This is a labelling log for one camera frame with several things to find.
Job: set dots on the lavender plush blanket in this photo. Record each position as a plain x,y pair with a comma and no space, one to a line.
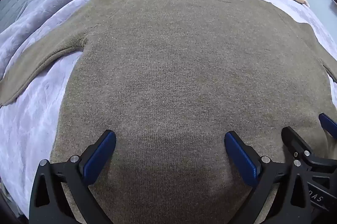
31,113

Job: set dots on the wall television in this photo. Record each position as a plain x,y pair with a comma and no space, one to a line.
334,0

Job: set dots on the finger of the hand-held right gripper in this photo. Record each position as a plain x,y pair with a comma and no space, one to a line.
329,124
293,138

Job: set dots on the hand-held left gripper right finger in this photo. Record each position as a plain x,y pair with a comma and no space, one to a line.
241,158

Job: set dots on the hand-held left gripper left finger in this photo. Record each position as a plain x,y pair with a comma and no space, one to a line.
101,155

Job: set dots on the olive knit sweater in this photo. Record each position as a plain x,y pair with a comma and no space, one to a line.
171,68

